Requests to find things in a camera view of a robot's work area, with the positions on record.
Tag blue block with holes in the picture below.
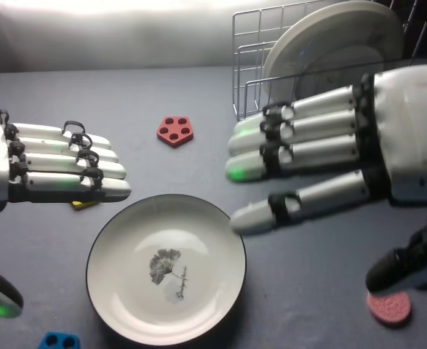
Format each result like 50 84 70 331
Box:
38 331 81 349

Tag pink sandwich cookie toy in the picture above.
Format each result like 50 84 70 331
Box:
366 290 413 325

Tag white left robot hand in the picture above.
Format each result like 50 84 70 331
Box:
0 108 132 319

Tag metal wire dish rack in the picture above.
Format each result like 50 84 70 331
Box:
232 0 427 123

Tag yellow pentagon block with holes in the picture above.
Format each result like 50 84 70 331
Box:
71 199 100 211

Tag white plate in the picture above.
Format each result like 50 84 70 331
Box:
86 194 249 346
262 1 406 110

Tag red pentagon block with holes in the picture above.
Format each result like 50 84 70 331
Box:
156 116 194 149

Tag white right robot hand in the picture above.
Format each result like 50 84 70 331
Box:
226 65 427 294

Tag white plate, one leaf print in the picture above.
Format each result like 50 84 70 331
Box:
86 194 249 346

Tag white backdrop curtain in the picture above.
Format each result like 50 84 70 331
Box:
0 0 427 76

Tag grey tablecloth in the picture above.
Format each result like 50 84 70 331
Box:
0 65 427 349

